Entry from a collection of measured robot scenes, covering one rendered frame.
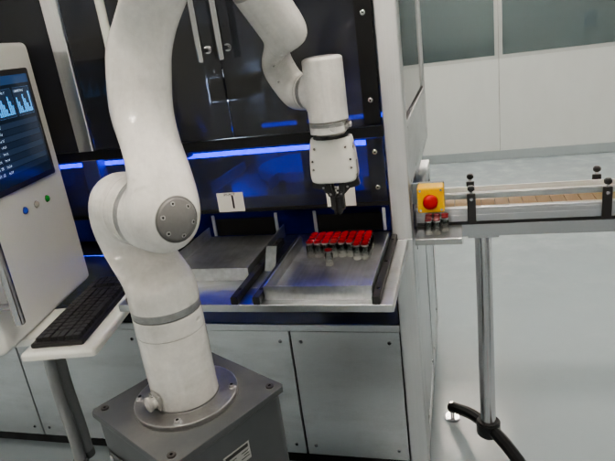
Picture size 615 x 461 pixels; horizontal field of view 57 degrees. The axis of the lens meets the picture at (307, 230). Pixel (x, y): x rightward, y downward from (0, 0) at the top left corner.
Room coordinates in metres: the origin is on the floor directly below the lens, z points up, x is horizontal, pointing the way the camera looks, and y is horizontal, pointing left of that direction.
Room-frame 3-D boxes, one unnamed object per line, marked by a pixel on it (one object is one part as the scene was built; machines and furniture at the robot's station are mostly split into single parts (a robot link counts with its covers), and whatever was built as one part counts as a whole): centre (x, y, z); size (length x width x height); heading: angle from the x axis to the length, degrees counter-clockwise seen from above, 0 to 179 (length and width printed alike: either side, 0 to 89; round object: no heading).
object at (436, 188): (1.50, -0.36, 1.00); 0.08 x 0.07 x 0.07; 163
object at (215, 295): (1.44, 0.10, 0.87); 0.70 x 0.48 x 0.02; 73
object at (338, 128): (1.19, -0.08, 1.27); 0.09 x 0.08 x 0.03; 73
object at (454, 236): (1.54, -0.38, 0.87); 0.14 x 0.13 x 0.02; 163
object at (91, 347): (1.48, 0.67, 0.79); 0.45 x 0.28 x 0.03; 174
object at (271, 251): (1.37, 0.12, 0.91); 0.14 x 0.03 x 0.06; 162
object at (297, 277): (1.35, -0.05, 0.90); 0.34 x 0.26 x 0.04; 163
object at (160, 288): (0.92, 0.28, 1.16); 0.19 x 0.12 x 0.24; 41
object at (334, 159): (1.19, -0.08, 1.21); 0.10 x 0.08 x 0.11; 73
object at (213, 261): (1.56, 0.24, 0.90); 0.34 x 0.26 x 0.04; 163
